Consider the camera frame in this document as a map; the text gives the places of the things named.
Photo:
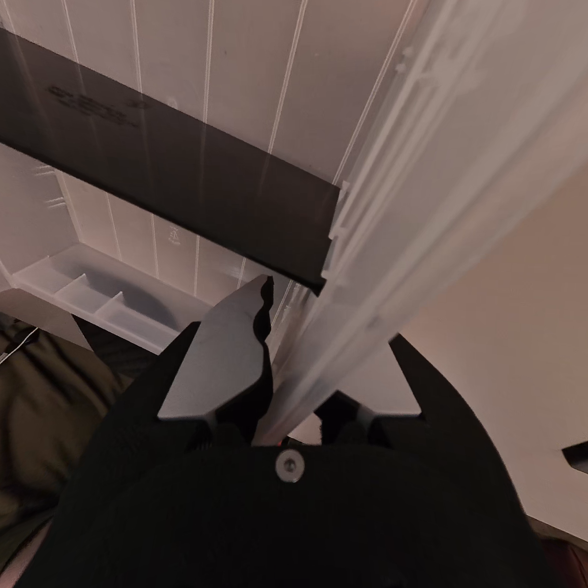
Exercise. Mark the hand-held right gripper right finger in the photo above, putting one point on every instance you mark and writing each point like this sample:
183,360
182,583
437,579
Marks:
386,395

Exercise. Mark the clear plastic bin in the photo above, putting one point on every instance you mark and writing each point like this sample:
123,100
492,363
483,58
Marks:
436,183

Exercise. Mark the person's olive shirt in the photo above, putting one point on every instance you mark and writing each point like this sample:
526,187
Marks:
46,413

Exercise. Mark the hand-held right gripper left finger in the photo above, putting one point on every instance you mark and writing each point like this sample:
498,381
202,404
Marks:
216,367

